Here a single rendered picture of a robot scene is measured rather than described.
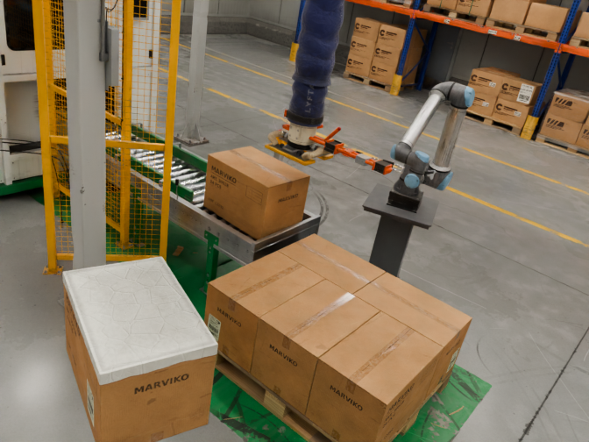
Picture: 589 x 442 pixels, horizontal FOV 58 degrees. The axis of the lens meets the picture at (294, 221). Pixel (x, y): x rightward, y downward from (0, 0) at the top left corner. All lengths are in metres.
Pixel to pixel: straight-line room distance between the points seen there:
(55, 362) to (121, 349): 1.52
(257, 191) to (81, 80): 1.20
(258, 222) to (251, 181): 0.27
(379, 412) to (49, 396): 1.72
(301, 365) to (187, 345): 0.99
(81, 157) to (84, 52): 0.57
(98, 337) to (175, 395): 0.34
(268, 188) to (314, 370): 1.19
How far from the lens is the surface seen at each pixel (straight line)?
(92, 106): 3.13
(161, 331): 1.97
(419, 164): 3.28
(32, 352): 3.49
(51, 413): 3.14
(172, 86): 3.49
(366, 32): 11.51
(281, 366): 2.89
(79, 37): 3.01
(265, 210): 3.39
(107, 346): 1.92
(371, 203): 3.87
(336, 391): 2.72
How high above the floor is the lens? 2.29
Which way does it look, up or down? 27 degrees down
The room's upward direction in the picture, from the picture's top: 10 degrees clockwise
